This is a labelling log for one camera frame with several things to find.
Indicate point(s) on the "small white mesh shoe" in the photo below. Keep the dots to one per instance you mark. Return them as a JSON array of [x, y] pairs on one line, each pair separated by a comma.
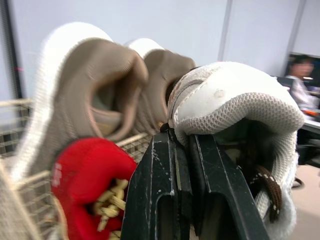
[[240, 100]]

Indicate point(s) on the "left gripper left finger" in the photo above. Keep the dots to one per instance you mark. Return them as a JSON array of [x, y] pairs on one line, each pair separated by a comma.
[[152, 190]]

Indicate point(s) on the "person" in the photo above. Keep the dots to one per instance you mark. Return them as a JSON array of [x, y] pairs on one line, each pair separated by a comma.
[[301, 82]]

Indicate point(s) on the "small red shoe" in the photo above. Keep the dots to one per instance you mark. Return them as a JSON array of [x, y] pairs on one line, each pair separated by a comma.
[[82, 175]]

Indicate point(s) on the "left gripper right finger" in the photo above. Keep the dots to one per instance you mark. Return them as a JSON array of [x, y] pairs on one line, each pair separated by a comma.
[[220, 190]]

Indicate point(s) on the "large tan knit shoe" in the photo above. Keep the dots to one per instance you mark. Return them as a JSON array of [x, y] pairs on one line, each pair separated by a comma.
[[75, 100], [160, 80]]

